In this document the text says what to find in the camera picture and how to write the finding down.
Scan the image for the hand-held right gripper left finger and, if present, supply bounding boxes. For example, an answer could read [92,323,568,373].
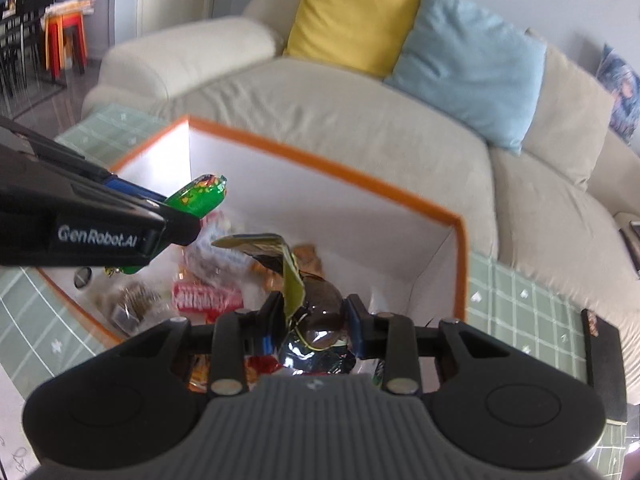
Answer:
[120,290,284,396]

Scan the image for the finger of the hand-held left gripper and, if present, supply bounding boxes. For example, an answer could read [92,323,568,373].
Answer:
[0,116,167,202]
[0,144,202,257]

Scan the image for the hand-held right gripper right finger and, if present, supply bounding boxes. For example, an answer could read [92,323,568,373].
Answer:
[346,292,507,395]

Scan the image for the brown gold snack packet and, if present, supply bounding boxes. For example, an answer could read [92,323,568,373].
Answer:
[211,232,352,362]

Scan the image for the green candy wrapper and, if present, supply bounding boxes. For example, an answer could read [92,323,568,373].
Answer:
[164,172,231,219]

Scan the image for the orange cardboard box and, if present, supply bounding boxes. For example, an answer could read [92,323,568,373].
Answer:
[36,114,471,352]

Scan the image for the white wrapped snack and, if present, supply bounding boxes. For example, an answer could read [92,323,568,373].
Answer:
[182,210,253,283]

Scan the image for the red label snack bar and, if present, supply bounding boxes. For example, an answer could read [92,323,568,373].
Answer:
[171,281,244,324]

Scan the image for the orange cracker pack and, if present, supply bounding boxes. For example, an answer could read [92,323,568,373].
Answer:
[292,243,327,287]

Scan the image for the stacked red orange stools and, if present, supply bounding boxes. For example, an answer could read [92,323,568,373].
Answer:
[43,10,89,80]

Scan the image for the black dining chair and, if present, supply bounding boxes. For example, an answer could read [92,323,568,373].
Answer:
[0,0,59,102]

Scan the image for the papers on stool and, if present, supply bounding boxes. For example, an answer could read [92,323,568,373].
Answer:
[42,0,97,19]

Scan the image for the beige sofa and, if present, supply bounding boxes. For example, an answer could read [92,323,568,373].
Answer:
[80,0,640,357]

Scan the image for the white paper sheet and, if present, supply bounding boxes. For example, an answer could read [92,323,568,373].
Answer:
[0,355,52,480]

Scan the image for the black flat box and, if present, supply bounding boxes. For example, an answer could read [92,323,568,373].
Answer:
[579,307,629,424]

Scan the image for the yellow pillow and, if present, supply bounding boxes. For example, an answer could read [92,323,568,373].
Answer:
[283,0,429,79]

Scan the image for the light blue pillow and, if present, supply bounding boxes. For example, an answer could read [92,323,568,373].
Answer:
[383,0,548,156]

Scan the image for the dark remote control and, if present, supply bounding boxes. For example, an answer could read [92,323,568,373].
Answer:
[617,227,640,279]

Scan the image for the beige pillow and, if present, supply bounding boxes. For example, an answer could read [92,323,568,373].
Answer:
[521,27,617,193]

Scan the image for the blue printed pillow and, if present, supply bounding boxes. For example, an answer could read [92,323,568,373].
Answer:
[596,42,640,147]

